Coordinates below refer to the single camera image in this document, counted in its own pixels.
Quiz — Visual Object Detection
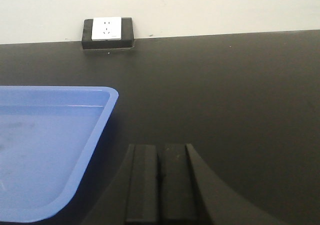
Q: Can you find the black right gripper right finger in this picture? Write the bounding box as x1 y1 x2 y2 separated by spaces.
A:
160 143 284 225

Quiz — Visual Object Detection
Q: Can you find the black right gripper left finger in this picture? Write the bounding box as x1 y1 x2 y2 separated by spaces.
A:
125 144 159 222

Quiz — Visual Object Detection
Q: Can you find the blue plastic tray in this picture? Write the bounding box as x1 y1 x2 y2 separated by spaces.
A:
0 85 119 223

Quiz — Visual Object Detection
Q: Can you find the white wall power socket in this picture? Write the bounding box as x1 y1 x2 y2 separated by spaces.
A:
81 17 135 50

